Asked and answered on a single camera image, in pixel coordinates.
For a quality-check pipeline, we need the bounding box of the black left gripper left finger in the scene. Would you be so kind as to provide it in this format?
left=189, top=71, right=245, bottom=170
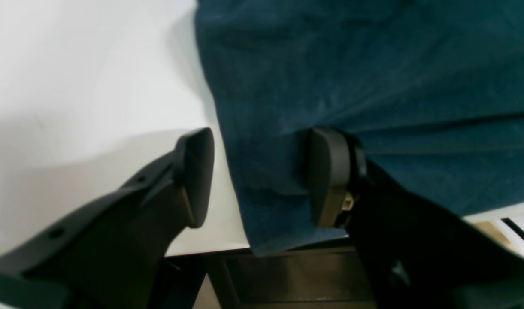
left=0, top=127, right=215, bottom=309

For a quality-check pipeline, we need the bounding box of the dark navy t-shirt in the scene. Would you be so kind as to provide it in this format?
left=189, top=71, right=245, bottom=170
left=194, top=0, right=524, bottom=255

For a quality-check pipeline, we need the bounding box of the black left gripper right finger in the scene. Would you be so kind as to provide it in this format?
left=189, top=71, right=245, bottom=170
left=307, top=127, right=524, bottom=309

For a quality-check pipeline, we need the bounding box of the black computer tower case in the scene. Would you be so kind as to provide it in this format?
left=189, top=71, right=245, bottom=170
left=160, top=242, right=377, bottom=309

